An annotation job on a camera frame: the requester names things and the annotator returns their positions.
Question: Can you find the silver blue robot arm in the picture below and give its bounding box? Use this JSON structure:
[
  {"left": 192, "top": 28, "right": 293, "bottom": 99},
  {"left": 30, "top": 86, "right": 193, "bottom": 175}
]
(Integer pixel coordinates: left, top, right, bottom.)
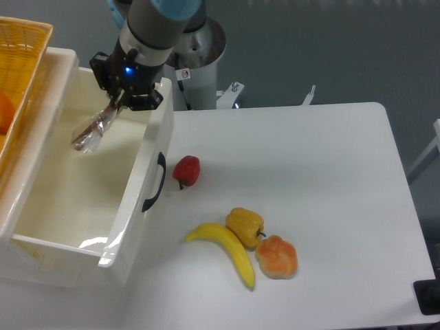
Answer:
[{"left": 89, "top": 1, "right": 204, "bottom": 113}]

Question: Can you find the white metal base bracket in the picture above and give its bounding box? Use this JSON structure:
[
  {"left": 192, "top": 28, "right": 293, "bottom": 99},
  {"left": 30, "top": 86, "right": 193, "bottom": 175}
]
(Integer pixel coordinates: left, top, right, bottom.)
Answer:
[{"left": 216, "top": 82, "right": 245, "bottom": 109}]

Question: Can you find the yellow woven basket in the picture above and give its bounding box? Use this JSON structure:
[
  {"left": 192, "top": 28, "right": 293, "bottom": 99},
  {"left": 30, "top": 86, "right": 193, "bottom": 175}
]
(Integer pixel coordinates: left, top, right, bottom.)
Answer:
[{"left": 1, "top": 16, "right": 53, "bottom": 171}]

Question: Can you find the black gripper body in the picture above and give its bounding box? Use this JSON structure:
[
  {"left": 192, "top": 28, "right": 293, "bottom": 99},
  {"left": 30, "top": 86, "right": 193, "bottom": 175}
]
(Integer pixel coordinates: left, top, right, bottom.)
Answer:
[{"left": 89, "top": 36, "right": 164, "bottom": 111}]

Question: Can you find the red bell pepper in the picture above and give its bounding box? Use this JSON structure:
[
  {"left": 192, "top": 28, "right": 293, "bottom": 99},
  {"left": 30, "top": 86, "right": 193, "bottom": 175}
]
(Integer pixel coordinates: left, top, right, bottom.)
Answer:
[{"left": 173, "top": 155, "right": 201, "bottom": 190}]

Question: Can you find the yellow bell pepper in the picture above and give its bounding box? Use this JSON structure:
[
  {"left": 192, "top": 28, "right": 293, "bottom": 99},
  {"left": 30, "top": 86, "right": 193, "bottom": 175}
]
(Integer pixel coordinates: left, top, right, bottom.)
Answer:
[{"left": 225, "top": 208, "right": 265, "bottom": 250}]

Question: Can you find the toast slice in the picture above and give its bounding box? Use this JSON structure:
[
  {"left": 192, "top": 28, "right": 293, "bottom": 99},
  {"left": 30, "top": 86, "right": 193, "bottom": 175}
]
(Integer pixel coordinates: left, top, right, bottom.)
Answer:
[{"left": 70, "top": 103, "right": 119, "bottom": 153}]

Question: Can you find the open upper white drawer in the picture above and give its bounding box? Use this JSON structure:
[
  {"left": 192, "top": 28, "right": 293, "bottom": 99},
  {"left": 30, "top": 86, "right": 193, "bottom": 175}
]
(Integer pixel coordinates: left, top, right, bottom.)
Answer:
[{"left": 12, "top": 68, "right": 173, "bottom": 270}]

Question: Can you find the white frame at right edge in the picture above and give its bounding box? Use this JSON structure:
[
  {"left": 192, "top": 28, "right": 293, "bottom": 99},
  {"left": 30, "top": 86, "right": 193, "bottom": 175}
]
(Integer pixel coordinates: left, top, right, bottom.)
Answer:
[{"left": 406, "top": 119, "right": 439, "bottom": 184}]

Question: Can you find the orange fruit in basket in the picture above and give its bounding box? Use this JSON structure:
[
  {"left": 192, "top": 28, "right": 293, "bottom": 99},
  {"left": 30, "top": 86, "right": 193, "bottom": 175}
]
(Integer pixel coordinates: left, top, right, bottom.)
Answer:
[{"left": 0, "top": 91, "right": 16, "bottom": 134}]

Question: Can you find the black device at table edge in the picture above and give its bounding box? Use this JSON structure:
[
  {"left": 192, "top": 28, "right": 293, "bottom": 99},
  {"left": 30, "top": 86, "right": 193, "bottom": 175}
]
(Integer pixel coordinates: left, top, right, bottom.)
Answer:
[{"left": 413, "top": 279, "right": 439, "bottom": 316}]

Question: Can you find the white drawer cabinet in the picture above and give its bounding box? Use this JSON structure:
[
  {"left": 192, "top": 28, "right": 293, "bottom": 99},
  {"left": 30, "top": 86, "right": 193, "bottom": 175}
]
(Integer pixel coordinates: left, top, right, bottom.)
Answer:
[{"left": 0, "top": 47, "right": 175, "bottom": 289}]

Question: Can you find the black drawer handle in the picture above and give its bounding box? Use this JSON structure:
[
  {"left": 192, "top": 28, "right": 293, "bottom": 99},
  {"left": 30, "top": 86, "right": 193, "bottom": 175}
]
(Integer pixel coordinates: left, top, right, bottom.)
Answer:
[{"left": 141, "top": 151, "right": 167, "bottom": 213}]

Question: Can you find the yellow banana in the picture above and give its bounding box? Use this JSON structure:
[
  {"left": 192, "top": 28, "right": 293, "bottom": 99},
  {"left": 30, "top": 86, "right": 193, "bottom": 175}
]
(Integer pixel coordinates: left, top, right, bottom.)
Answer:
[{"left": 185, "top": 223, "right": 256, "bottom": 290}]

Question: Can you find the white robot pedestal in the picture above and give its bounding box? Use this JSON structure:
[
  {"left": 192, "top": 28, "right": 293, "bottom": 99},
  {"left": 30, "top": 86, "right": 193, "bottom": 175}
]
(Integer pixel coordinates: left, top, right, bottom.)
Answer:
[{"left": 163, "top": 16, "right": 226, "bottom": 111}]

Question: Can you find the black cable on pedestal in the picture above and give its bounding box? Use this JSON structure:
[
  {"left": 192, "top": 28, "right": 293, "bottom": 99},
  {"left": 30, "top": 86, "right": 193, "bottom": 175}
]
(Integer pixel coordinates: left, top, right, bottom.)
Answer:
[{"left": 177, "top": 79, "right": 193, "bottom": 111}]

